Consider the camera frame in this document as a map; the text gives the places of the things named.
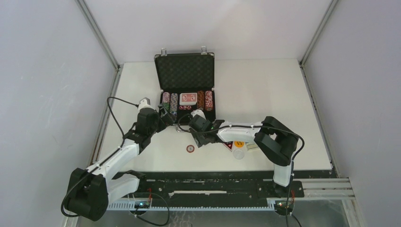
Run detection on red poker chip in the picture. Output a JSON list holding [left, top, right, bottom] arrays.
[[186, 145, 195, 153]]

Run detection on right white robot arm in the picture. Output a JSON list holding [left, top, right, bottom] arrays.
[[188, 115, 304, 197]]

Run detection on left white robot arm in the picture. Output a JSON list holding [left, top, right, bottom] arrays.
[[61, 107, 175, 221]]

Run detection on red triangular all-in button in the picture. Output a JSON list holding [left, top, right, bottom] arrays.
[[222, 141, 234, 152]]

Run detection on left mixed chip stack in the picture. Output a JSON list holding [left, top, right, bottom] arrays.
[[161, 92, 170, 111]]

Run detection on mixed chip stack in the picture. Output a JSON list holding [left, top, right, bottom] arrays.
[[170, 93, 178, 115], [161, 92, 170, 111]]

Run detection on red white chip stack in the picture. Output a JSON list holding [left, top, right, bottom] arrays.
[[205, 91, 214, 111]]

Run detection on orange big blind button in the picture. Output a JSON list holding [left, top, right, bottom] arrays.
[[234, 141, 245, 148]]

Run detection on red playing card deck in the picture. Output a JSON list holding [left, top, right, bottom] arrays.
[[179, 93, 198, 105]]

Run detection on orange chip stack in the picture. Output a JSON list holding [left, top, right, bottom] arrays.
[[197, 91, 205, 110]]

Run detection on clear dealer button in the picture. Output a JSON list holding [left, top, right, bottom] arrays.
[[233, 149, 245, 160]]

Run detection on blue striped card box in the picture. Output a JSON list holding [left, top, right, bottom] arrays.
[[246, 143, 259, 151]]

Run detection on black aluminium poker case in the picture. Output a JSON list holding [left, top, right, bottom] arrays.
[[154, 47, 216, 126]]

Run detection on left controller board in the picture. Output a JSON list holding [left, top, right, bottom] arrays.
[[134, 201, 150, 210]]

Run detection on controller board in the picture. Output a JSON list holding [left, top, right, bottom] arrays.
[[134, 201, 150, 210], [274, 201, 294, 210]]

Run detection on right controller board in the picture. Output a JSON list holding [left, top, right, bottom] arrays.
[[274, 201, 294, 210]]

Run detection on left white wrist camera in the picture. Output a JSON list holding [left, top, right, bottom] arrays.
[[138, 97, 155, 113]]

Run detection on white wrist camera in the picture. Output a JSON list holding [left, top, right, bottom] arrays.
[[138, 97, 155, 113], [191, 109, 207, 120]]

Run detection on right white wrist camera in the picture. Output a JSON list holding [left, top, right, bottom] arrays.
[[191, 109, 207, 120]]

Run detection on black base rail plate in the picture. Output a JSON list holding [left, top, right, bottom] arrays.
[[117, 169, 338, 208]]

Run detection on white cable duct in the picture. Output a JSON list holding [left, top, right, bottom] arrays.
[[106, 200, 276, 211]]

